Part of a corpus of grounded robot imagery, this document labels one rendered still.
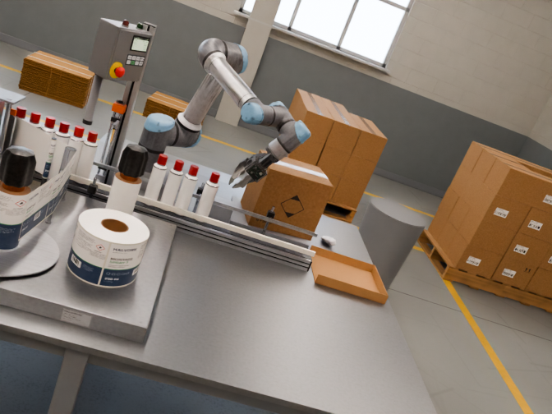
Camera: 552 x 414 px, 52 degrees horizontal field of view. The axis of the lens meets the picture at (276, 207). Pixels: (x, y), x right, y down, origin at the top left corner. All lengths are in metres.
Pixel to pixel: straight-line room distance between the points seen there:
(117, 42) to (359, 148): 3.66
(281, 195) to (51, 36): 5.80
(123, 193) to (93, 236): 0.32
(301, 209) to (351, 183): 3.12
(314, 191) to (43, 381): 1.28
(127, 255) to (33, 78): 4.75
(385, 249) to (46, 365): 2.65
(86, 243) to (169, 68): 6.04
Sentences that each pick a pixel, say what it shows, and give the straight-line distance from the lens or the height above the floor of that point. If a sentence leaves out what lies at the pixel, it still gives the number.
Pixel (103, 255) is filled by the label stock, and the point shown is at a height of 0.98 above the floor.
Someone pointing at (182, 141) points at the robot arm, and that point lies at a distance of 2.54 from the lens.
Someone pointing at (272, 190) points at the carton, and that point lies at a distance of 2.38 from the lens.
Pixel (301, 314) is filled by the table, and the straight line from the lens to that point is 1.99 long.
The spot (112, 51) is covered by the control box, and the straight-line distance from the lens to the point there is 2.12.
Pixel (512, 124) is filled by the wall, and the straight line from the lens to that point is 8.34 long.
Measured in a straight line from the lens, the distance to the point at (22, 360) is 2.41.
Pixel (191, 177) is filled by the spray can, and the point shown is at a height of 1.05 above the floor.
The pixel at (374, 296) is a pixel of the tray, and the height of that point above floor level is 0.85.
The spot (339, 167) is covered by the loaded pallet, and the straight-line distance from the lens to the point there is 5.48.
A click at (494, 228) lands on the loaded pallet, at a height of 0.60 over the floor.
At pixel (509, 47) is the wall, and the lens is 8.10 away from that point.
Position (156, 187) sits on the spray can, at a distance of 2.19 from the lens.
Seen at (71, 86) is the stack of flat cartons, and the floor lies 0.18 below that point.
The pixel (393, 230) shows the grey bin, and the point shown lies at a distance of 4.21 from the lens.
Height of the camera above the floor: 1.78
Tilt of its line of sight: 20 degrees down
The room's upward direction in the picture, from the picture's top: 22 degrees clockwise
